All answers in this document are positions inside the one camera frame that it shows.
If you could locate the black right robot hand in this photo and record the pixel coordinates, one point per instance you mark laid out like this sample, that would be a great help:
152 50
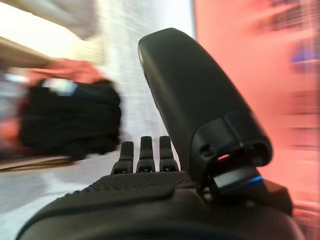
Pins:
190 100

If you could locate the black garment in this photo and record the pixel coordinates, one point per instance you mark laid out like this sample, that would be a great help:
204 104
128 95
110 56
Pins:
70 120

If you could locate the white garment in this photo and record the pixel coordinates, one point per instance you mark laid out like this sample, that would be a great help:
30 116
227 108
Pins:
60 87

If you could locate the bed with white bedding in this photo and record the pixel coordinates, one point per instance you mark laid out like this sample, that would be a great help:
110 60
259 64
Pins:
62 15

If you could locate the wooden laundry basket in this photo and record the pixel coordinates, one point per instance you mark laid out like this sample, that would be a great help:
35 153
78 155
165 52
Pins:
32 163

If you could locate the pale striped area rug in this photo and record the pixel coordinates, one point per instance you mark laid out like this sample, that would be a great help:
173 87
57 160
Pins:
125 50

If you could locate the upholstered bed frame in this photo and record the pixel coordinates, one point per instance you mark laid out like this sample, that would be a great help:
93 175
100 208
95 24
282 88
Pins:
15 55

